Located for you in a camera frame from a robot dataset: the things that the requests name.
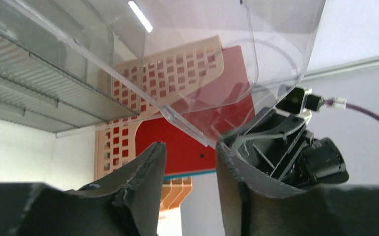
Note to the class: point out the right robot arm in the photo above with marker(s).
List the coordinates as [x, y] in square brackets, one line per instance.
[318, 163]

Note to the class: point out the peach plastic file rack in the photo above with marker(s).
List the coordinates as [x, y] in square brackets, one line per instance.
[167, 76]

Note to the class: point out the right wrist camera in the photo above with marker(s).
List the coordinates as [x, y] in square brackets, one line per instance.
[300, 100]

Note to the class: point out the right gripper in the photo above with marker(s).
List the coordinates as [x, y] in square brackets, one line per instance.
[251, 165]

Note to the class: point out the red folder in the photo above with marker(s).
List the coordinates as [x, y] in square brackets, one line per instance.
[220, 106]

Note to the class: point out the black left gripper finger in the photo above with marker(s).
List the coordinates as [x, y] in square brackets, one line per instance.
[126, 202]

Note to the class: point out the clear grey drawer organizer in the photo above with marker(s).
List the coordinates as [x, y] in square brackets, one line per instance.
[58, 57]

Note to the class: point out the teal blue folder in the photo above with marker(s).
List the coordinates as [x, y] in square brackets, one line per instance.
[170, 177]

